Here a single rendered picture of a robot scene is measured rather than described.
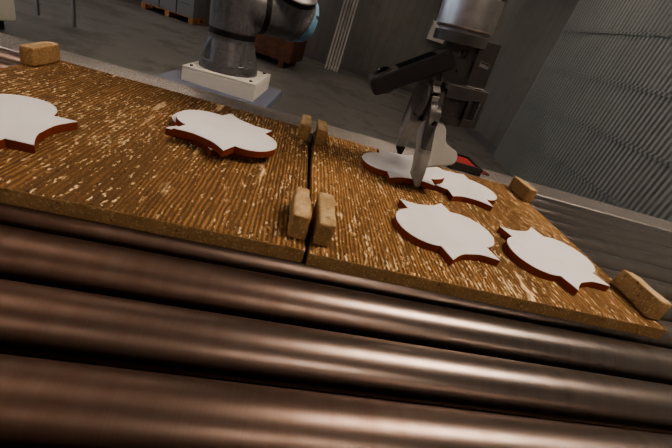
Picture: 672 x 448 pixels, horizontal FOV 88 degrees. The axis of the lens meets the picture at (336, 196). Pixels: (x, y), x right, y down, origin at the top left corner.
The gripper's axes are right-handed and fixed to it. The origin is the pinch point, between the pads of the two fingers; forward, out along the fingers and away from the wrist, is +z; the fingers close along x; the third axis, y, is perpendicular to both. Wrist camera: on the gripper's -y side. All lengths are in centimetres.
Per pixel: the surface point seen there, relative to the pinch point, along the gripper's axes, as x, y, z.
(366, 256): -24.1, -8.9, 0.5
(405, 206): -13.0, -2.5, 0.3
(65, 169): -21.3, -36.6, -2.2
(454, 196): -5.6, 7.2, 1.2
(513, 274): -21.4, 8.8, 2.2
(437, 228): -17.0, 0.6, 0.4
